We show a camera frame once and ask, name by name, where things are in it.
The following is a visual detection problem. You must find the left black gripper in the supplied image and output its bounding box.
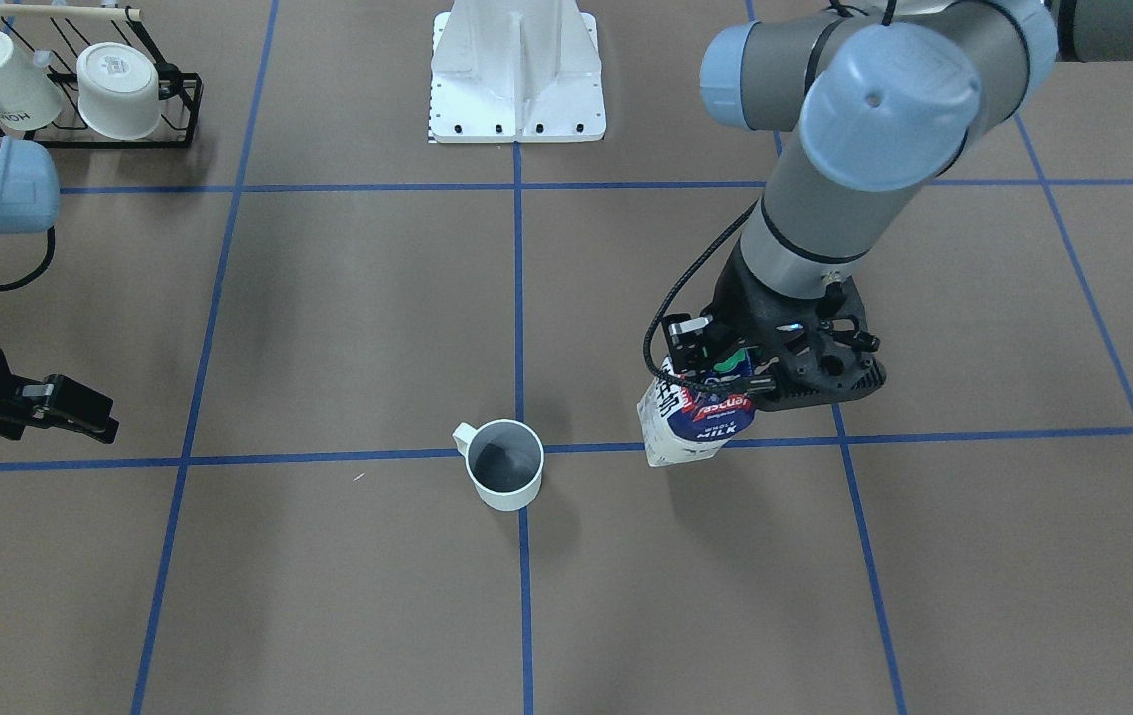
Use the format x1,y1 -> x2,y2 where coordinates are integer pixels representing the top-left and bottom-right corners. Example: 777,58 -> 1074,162
661,247 -> 849,393

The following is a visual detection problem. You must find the blue white milk carton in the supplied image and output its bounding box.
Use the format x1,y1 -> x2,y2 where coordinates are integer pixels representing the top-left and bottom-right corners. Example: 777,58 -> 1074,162
636,378 -> 756,468

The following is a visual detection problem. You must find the white mug with handle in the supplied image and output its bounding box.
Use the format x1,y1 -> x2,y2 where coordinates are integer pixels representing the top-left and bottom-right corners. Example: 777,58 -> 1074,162
452,418 -> 546,512

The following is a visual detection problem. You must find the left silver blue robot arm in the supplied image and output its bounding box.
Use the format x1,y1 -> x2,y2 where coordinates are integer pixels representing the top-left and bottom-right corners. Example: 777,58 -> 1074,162
644,1 -> 1133,411

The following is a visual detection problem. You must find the white cup on rack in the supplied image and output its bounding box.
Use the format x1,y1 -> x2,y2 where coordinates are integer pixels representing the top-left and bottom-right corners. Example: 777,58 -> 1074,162
75,42 -> 162,141

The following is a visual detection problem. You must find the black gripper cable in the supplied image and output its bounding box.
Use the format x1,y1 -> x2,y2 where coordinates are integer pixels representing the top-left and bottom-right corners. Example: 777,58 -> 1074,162
642,199 -> 761,393

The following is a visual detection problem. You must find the black wire mug rack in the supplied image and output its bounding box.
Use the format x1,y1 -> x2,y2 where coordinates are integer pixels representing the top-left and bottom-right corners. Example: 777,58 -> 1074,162
0,1 -> 203,148

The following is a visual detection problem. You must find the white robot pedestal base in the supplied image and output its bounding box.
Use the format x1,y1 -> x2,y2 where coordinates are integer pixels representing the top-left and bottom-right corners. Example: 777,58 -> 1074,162
427,1 -> 607,144

